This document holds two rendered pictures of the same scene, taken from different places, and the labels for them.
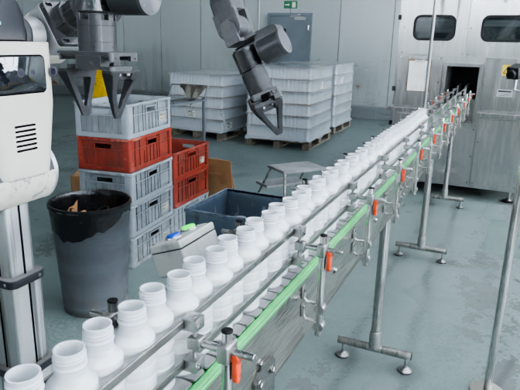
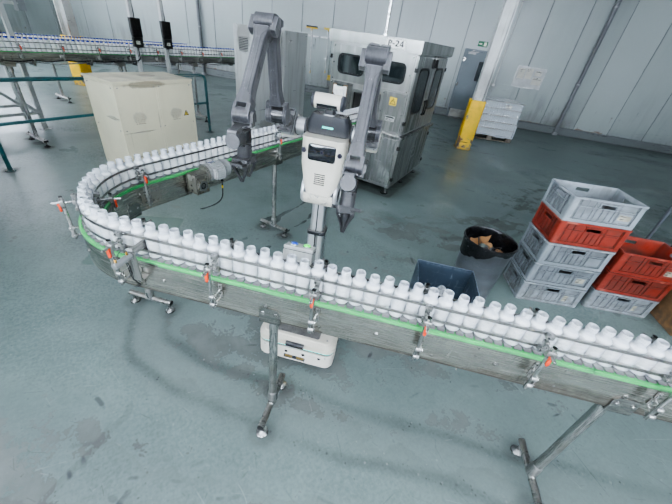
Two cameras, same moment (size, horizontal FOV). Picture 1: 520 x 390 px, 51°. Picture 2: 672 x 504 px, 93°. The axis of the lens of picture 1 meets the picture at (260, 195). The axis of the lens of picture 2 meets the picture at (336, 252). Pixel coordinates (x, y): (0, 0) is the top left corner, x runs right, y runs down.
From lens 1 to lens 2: 145 cm
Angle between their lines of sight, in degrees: 68
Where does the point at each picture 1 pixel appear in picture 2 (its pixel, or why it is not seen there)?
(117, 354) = (187, 242)
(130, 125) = (569, 211)
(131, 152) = (559, 229)
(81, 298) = not seen: hidden behind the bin
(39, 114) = (327, 172)
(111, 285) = not seen: hidden behind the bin
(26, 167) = (316, 191)
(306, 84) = not seen: outside the picture
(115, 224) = (485, 259)
